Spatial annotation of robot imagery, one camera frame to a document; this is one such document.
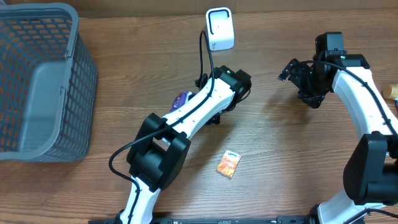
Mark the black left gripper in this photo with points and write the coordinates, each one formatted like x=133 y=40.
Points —
x=216 y=120

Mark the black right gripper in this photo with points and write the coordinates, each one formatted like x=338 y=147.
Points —
x=314 y=98

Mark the red purple pouch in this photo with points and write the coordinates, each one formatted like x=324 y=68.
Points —
x=181 y=100

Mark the small orange juice carton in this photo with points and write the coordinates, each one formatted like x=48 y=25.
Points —
x=228 y=163

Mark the white tube gold cap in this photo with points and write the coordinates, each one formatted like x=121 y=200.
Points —
x=390 y=91

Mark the grey plastic basket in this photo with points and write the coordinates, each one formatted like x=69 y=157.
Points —
x=48 y=84

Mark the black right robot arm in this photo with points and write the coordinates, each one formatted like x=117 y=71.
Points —
x=369 y=184

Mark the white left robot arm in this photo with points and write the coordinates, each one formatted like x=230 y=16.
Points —
x=158 y=153

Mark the white barcode scanner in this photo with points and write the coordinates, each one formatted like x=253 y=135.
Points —
x=220 y=29

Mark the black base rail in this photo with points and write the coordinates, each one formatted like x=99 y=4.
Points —
x=278 y=220

